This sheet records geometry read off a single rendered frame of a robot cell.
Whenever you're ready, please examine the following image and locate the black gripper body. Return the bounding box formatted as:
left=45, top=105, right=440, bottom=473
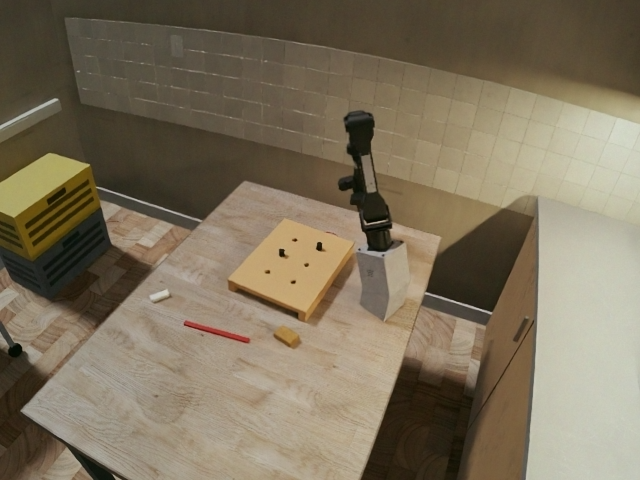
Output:
left=350, top=173, right=365, bottom=206

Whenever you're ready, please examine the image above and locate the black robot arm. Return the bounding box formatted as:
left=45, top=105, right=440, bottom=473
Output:
left=338, top=110, right=394, bottom=252

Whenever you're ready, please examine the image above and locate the red thin bar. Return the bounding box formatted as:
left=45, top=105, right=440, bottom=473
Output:
left=184, top=321, right=249, bottom=343

